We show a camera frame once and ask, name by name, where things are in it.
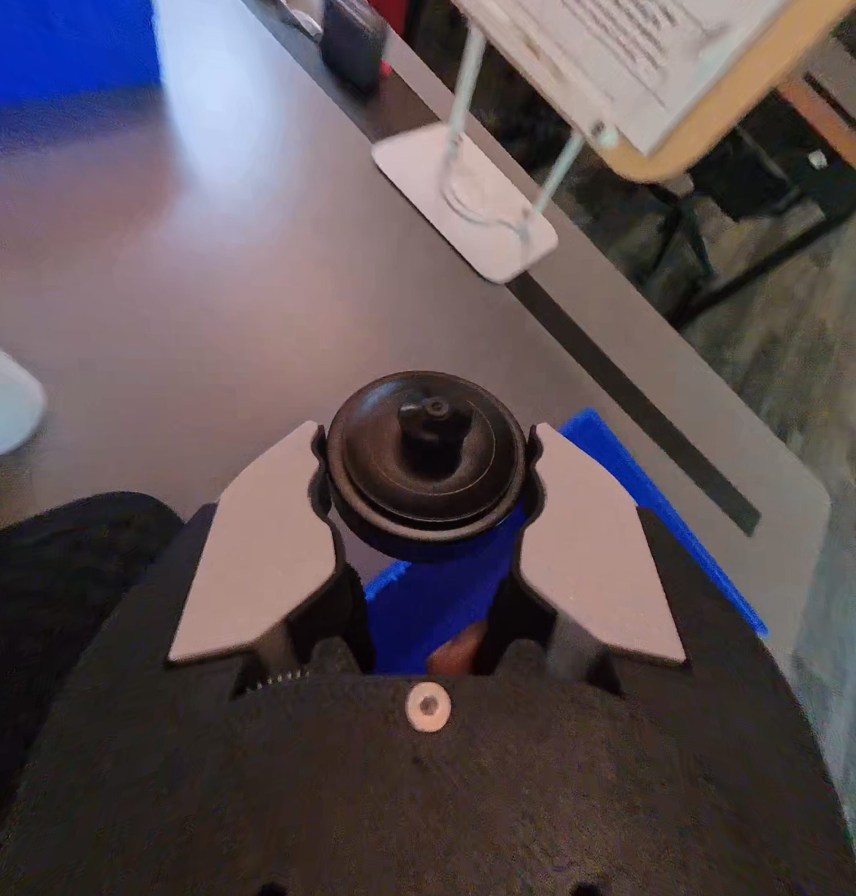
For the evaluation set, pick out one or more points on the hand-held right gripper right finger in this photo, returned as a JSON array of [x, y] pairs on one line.
[[596, 560]]

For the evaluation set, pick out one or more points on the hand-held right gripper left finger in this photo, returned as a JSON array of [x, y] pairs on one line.
[[260, 560]]

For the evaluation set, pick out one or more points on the black bottle lid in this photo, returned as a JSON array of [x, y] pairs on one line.
[[372, 448]]

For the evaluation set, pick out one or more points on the blue plastic bin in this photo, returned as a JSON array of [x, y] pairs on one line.
[[435, 609], [64, 49]]

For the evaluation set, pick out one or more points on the white plastic bottle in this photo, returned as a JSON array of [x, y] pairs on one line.
[[8, 399]]

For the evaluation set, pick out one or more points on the person's right hand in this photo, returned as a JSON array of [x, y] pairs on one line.
[[456, 654]]

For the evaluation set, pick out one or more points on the black dimpled cushion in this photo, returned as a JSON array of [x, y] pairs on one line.
[[50, 595]]

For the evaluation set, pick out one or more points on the black office chair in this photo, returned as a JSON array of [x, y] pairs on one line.
[[749, 175]]

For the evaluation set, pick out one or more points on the wooden sign board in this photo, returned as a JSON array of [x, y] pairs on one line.
[[721, 126]]

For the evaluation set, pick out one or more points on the printed instruction sheet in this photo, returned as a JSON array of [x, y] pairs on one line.
[[624, 56]]

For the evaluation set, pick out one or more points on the wooden desk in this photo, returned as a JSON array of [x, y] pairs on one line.
[[833, 112]]

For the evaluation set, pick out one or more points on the dark grey box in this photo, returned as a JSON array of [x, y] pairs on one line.
[[354, 42]]

